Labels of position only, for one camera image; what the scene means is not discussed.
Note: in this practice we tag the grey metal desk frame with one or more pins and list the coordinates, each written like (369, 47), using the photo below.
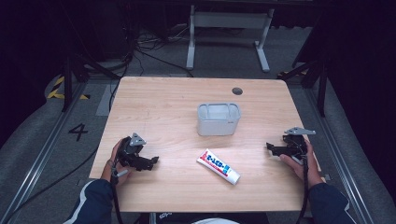
(230, 20)

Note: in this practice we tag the grey plastic holder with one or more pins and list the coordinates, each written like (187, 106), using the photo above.
(218, 127)

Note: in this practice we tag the black metal stand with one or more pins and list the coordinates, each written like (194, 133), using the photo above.
(67, 81)
(322, 87)

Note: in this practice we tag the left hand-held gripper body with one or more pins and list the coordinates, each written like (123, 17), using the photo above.
(129, 154)

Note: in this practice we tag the person's right hand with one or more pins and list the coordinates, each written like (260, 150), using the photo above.
(306, 172)

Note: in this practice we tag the person's left hand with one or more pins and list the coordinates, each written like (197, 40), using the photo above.
(110, 169)

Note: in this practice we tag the aluminium floor rail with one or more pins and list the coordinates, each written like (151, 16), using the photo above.
(336, 149)
(40, 161)

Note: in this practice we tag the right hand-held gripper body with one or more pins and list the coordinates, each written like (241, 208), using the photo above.
(295, 146)

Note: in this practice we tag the grey table grommet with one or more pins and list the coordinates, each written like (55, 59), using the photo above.
(237, 91)

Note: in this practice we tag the white toothpaste tube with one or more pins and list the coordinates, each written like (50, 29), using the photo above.
(218, 166)

